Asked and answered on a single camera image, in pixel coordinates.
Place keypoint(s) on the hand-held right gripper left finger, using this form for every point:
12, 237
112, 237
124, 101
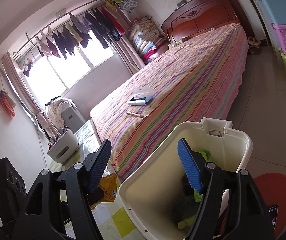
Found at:
99, 167

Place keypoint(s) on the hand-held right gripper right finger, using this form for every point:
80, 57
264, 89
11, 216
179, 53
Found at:
189, 167

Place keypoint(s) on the yellow packet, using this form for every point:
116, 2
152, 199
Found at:
109, 187

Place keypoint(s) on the cream plastic bin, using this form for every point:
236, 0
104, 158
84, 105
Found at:
158, 180

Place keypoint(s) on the green plush toy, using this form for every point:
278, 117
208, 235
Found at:
185, 208

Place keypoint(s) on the white desk organizer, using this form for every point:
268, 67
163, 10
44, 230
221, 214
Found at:
63, 146

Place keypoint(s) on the checked plastic tablecloth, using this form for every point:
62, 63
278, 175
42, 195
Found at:
118, 220

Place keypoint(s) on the white air cooler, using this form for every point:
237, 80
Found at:
71, 116

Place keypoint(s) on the wooden pen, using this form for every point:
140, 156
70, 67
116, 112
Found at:
135, 114

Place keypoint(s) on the white hanging garment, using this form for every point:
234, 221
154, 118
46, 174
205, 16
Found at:
45, 127

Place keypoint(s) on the polka dot garment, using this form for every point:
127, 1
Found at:
55, 115

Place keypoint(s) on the orange cloth on hook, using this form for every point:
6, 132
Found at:
8, 105

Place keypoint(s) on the bed with striped sheet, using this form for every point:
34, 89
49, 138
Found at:
182, 85

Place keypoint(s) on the red round stool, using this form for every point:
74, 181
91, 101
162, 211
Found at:
275, 190

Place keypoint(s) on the beige curtain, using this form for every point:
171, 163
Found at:
130, 55
20, 87

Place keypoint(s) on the black smartphone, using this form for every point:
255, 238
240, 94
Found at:
272, 216

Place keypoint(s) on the window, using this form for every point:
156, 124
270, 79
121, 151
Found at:
65, 72

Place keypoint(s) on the green peg hanger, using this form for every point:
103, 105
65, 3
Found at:
18, 57

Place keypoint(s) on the floral pillow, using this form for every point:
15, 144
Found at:
176, 44

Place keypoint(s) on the small cardboard box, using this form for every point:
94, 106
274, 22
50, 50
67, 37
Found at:
254, 50

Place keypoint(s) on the stack of folded quilts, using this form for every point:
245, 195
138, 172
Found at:
145, 40

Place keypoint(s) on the row of hanging clothes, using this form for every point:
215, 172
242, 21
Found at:
95, 30

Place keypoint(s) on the pair of slippers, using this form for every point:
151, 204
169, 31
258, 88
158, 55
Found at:
254, 41

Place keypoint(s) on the wooden headboard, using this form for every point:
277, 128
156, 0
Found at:
202, 15

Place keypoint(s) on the floral hanging cloth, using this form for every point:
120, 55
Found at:
129, 5

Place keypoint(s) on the metal clothes rail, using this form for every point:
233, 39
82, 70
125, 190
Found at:
83, 5

